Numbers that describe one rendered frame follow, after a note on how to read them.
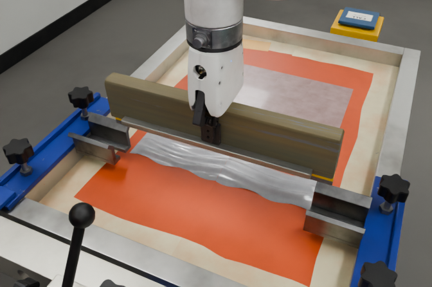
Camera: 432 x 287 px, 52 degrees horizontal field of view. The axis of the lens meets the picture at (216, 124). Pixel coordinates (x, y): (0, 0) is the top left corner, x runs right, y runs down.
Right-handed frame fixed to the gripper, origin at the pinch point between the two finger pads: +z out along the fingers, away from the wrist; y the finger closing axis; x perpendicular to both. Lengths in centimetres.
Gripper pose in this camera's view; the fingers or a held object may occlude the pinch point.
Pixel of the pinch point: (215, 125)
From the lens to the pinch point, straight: 68.2
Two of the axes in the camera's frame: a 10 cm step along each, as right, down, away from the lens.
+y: 4.1, -5.9, 7.0
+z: 0.1, 7.7, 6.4
